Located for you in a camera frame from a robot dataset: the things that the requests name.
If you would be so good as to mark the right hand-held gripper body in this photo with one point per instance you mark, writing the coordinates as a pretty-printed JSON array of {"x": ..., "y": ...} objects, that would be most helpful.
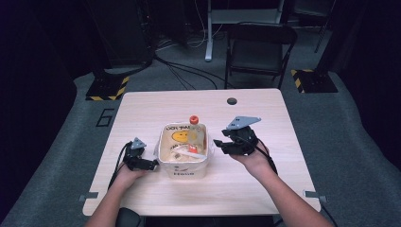
[{"x": 244, "y": 140}]

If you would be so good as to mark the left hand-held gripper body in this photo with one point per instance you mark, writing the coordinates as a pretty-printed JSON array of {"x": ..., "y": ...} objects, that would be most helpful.
[{"x": 134, "y": 156}]

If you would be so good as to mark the smiley print plastic bag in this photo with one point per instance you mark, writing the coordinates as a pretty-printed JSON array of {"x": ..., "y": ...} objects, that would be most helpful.
[{"x": 171, "y": 148}]

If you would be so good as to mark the clear bottle with red cap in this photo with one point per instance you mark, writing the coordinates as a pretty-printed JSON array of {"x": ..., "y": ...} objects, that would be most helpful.
[{"x": 196, "y": 135}]

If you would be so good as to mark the white square bin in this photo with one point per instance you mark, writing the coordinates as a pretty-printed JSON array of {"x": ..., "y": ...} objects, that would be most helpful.
[{"x": 186, "y": 171}]

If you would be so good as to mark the person's left hand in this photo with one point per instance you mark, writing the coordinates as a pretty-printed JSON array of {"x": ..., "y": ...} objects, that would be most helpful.
[{"x": 126, "y": 178}]

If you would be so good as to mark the person's right hand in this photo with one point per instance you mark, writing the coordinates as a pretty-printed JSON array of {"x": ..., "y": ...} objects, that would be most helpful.
[{"x": 258, "y": 164}]

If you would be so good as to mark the dark rounded object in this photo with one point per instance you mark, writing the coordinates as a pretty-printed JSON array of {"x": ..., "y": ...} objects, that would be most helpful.
[{"x": 129, "y": 219}]

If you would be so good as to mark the black stand base striped edge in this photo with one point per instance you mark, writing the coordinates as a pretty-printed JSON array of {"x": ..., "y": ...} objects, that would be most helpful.
[
  {"x": 315, "y": 81},
  {"x": 105, "y": 88}
]

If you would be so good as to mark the black folding chair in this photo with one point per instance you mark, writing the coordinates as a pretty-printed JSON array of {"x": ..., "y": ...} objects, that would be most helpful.
[{"x": 260, "y": 34}]

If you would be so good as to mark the black cabinet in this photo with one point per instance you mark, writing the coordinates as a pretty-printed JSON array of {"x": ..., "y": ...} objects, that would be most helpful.
[{"x": 126, "y": 31}]

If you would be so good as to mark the grey metal table bracket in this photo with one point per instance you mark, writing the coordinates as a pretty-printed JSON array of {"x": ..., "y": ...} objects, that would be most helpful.
[
  {"x": 315, "y": 196},
  {"x": 88, "y": 196}
]

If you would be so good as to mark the white desk frame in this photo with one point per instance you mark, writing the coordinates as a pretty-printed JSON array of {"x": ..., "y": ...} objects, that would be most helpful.
[{"x": 242, "y": 15}]

